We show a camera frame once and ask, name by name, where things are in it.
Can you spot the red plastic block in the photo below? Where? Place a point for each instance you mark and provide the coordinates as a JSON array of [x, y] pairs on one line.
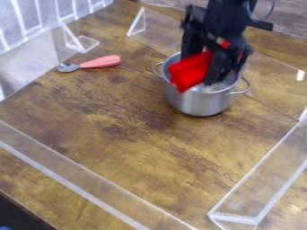
[[188, 71]]

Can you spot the right clear acrylic barrier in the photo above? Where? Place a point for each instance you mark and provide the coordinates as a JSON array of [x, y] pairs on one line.
[[247, 203]]

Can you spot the back clear acrylic barrier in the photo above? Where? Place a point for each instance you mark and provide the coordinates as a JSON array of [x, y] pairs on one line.
[[278, 84]]

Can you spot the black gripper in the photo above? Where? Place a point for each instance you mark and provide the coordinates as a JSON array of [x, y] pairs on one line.
[[196, 39]]

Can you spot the black strip on table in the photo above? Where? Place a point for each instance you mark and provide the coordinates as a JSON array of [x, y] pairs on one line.
[[262, 25]]

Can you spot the spoon with pink handle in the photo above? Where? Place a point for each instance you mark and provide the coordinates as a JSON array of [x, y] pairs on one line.
[[106, 61]]

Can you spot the silver steel pot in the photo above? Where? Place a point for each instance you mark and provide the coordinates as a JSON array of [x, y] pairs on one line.
[[203, 100]]

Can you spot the clear acrylic barrier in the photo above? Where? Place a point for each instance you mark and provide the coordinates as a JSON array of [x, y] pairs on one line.
[[247, 203], [118, 201], [278, 84], [28, 61]]

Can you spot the left clear acrylic barrier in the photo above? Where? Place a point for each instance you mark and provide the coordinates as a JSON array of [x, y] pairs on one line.
[[28, 61]]

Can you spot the front clear acrylic barrier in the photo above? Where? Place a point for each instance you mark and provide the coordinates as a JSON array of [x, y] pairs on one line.
[[118, 201]]

